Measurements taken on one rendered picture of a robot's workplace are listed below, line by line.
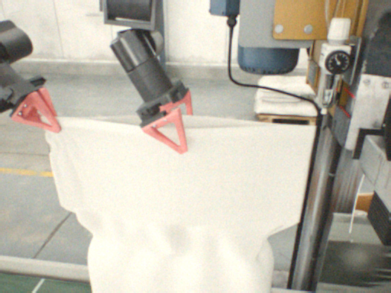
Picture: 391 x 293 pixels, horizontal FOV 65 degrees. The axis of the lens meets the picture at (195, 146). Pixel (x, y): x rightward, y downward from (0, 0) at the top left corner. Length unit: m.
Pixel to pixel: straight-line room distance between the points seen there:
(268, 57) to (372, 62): 0.25
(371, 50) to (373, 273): 0.68
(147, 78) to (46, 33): 6.08
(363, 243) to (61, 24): 5.98
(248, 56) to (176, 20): 4.88
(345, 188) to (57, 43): 5.95
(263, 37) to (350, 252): 0.62
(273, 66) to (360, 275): 0.64
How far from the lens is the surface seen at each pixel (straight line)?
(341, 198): 1.02
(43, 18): 6.54
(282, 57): 0.76
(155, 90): 0.50
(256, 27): 0.71
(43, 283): 1.25
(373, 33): 0.56
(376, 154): 0.48
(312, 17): 0.71
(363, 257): 1.01
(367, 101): 0.57
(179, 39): 5.63
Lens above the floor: 1.24
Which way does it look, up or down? 25 degrees down
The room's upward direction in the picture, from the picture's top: straight up
